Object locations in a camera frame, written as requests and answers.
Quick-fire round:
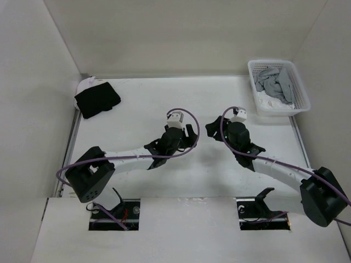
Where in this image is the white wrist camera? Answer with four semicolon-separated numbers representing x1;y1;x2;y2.
167;111;184;129
230;107;247;123

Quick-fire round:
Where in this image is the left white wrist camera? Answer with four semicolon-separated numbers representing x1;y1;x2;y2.
167;111;184;129

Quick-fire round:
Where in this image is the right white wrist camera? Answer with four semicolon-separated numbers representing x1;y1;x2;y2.
230;107;247;123

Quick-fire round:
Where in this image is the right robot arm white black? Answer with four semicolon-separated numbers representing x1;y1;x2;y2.
205;116;348;227

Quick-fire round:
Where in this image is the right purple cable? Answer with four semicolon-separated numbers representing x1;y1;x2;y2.
219;106;351;224

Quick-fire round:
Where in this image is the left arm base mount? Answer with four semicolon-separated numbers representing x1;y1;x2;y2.
86;199;141;231

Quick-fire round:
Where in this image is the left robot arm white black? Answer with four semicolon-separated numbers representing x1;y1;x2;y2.
65;124;199;219

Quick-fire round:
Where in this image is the folded black tank top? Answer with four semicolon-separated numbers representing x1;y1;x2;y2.
75;82;121;119

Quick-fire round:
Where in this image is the folded white tank top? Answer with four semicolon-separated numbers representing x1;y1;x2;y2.
75;76;96;96

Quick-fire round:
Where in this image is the grey tank top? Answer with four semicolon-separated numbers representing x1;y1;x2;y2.
253;67;295;104

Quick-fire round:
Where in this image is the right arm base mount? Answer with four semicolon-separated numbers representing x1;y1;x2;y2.
236;187;291;231

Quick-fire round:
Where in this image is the white plastic basket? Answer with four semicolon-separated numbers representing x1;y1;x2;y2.
247;59;311;116

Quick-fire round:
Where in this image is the white tank top in basket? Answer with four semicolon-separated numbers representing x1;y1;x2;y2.
257;91;295;110

